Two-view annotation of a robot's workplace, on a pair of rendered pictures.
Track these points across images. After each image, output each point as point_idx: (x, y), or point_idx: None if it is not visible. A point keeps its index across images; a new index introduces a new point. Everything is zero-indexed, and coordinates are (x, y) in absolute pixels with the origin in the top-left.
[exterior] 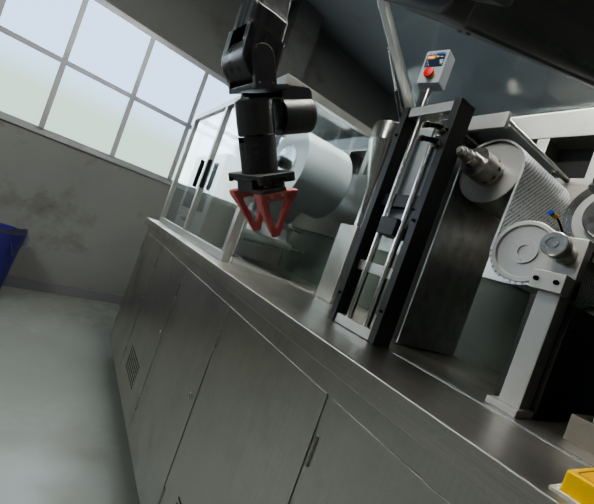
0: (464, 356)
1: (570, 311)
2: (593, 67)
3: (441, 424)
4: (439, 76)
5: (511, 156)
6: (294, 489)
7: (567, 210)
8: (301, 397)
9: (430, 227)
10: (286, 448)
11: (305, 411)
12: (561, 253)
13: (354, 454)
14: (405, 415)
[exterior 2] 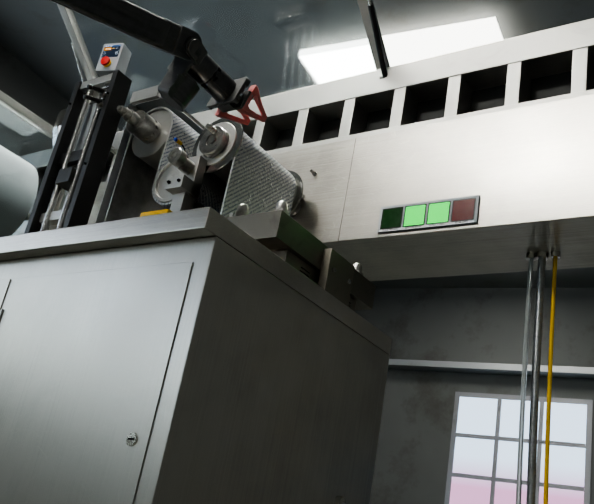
0: None
1: (196, 206)
2: (103, 18)
3: (84, 225)
4: (115, 65)
5: (165, 118)
6: None
7: (195, 145)
8: None
9: (101, 171)
10: None
11: None
12: (178, 159)
13: (33, 296)
14: (65, 236)
